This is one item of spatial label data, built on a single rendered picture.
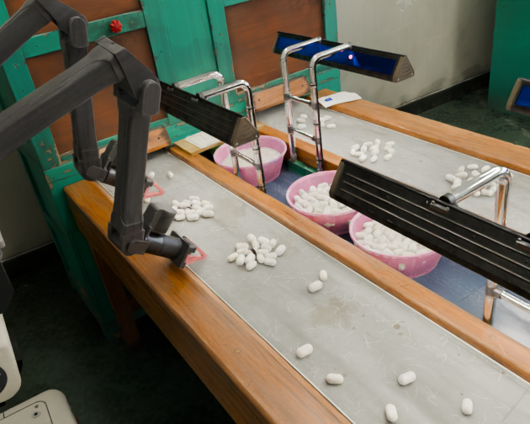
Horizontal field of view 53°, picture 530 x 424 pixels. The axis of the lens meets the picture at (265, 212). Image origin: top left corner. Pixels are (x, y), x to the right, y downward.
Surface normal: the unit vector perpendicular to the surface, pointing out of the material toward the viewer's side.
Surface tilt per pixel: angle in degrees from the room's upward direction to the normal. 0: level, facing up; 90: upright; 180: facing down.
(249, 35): 90
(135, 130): 105
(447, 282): 0
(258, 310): 0
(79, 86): 100
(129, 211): 97
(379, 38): 90
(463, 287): 0
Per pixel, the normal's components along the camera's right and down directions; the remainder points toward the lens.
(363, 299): -0.13, -0.85
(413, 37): 0.53, 0.38
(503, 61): -0.84, 0.36
